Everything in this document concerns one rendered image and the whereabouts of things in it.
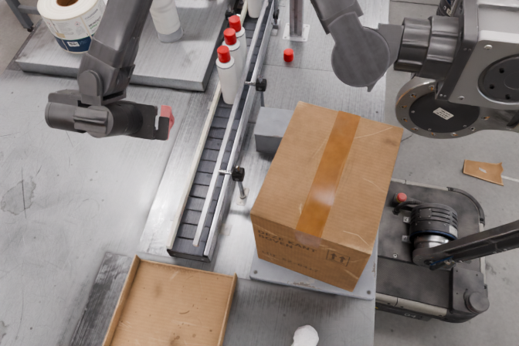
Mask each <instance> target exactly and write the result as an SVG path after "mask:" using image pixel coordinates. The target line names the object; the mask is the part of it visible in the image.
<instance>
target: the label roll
mask: <svg viewBox="0 0 519 346"><path fill-rule="evenodd" d="M105 8H106V6H105V4H104V2H103V0H38V4H37V9H38V11H39V13H40V15H41V16H42V18H43V19H44V21H45V23H46V24H47V26H48V27H49V30H50V31H51V33H52V34H53V36H54V37H55V39H56V41H57V42H58V43H59V46H60V47H61V48H62V49H63V50H65V51H67V52H69V53H84V52H88V49H89V47H90V43H91V39H92V37H93V34H94V33H95V32H96V30H97V28H98V26H99V24H100V21H101V19H102V16H103V13H104V10H105Z"/></svg>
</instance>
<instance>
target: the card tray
mask: <svg viewBox="0 0 519 346"><path fill-rule="evenodd" d="M236 281H237V275H236V272H234V276H230V275H226V274H221V273H213V272H209V271H205V270H197V269H192V268H188V267H183V266H176V265H171V264H167V263H159V262H155V261H150V260H145V259H140V258H139V256H138V255H137V254H135V255H134V259H133V261H132V264H131V268H130V269H129V272H128V275H127V278H126V280H125V283H124V287H123V289H122V291H121V294H120V297H119V300H118V302H117V306H116V308H115V311H114V314H113V316H112V319H111V322H110V325H109V327H108V330H107V333H106V336H105V338H104V341H103V344H102V346H222V344H223V340H224V337H225V332H226V326H227V323H228V319H229V312H230V309H231V305H232V299H233V295H234V291H235V288H236Z"/></svg>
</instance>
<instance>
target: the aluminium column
mask: <svg viewBox="0 0 519 346"><path fill-rule="evenodd" d="M303 29H304V0H290V36H302V33H303Z"/></svg>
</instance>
